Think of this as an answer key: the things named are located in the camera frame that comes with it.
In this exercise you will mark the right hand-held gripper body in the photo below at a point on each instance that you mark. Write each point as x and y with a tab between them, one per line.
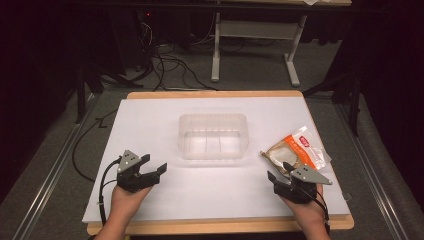
298	185

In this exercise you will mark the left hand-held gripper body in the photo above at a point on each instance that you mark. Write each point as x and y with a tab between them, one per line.
130	173

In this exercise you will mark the orange and clear snack packet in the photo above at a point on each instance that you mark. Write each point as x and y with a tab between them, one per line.
295	151

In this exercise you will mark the clear plastic container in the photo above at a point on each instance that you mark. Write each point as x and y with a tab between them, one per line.
213	136

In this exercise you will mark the person's right hand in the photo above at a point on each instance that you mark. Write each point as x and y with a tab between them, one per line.
308	211

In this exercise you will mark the person's left hand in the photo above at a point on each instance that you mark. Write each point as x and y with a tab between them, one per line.
128	203

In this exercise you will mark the white board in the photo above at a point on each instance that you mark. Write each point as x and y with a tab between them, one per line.
206	186

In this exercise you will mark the wooden table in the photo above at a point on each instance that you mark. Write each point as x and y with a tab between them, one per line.
213	94

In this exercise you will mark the black metal stand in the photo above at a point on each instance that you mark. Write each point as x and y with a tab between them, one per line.
81	86
353	93

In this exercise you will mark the metal floor rail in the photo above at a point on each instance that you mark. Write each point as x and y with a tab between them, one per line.
370	173
50	180

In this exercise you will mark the white metal desk frame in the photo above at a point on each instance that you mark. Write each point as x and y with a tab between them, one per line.
256	30

